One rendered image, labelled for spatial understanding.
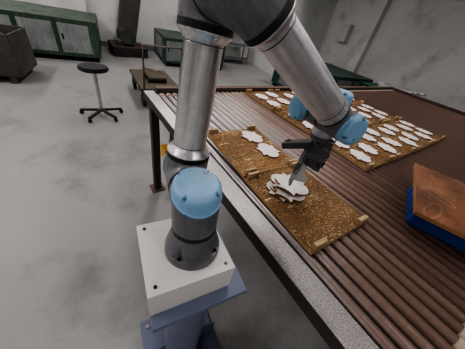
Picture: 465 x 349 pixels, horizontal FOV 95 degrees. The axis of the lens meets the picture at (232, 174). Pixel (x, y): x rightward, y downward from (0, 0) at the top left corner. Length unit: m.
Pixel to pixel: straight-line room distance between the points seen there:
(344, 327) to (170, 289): 0.46
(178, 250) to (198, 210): 0.15
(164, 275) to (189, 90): 0.44
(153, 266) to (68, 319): 1.13
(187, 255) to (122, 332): 1.08
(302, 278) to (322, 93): 0.53
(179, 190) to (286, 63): 0.32
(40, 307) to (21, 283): 0.22
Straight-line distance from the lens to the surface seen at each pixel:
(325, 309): 0.74
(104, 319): 1.65
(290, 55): 0.42
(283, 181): 0.91
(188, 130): 0.53
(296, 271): 0.76
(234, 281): 0.73
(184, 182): 0.49
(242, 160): 1.07
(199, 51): 0.49
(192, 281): 0.60
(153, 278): 0.61
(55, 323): 1.73
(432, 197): 1.26
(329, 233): 0.89
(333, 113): 0.54
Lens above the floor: 1.51
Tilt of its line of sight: 37 degrees down
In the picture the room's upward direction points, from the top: 13 degrees clockwise
